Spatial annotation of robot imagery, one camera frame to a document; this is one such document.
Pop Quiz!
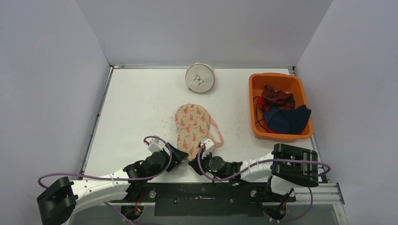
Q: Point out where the orange plastic bin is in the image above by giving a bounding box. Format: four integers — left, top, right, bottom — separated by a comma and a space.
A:
248, 73, 314, 142

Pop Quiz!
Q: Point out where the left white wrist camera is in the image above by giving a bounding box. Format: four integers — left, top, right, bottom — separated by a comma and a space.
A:
147, 137, 165, 153

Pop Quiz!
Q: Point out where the floral mesh laundry bag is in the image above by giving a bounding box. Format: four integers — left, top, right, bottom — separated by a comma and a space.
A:
175, 104, 224, 161

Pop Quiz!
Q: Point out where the maroon garment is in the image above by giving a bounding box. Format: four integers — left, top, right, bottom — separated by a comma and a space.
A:
261, 85, 296, 110

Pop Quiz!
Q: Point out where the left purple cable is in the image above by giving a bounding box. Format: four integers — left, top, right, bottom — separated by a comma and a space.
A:
38, 135, 173, 225

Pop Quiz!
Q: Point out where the purple cable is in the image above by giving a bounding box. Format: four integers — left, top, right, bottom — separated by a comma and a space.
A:
38, 135, 173, 225
197, 144, 331, 223

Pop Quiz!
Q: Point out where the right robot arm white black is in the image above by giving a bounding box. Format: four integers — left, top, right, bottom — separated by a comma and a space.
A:
188, 143, 319, 201

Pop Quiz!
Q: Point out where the round white mesh laundry bag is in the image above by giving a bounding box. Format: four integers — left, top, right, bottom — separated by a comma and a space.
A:
185, 63, 215, 94

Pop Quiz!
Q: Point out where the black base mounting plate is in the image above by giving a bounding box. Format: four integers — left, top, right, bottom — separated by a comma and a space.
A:
112, 183, 296, 217

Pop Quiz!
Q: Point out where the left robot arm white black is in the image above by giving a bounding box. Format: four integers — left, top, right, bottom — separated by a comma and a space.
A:
37, 143, 189, 225

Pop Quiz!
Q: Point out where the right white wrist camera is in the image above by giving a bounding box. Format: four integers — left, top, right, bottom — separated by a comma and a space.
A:
199, 138, 215, 159

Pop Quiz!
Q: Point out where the navy blue garment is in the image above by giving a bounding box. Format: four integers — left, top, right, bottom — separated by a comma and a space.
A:
262, 105, 312, 135

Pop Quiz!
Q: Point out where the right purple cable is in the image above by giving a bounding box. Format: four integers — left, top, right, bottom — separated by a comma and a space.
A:
197, 144, 331, 223

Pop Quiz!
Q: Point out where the red black strappy garment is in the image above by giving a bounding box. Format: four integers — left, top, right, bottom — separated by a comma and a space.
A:
253, 96, 276, 134

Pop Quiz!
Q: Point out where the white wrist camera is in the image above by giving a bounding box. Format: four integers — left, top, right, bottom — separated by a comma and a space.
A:
147, 137, 165, 153
199, 138, 215, 159

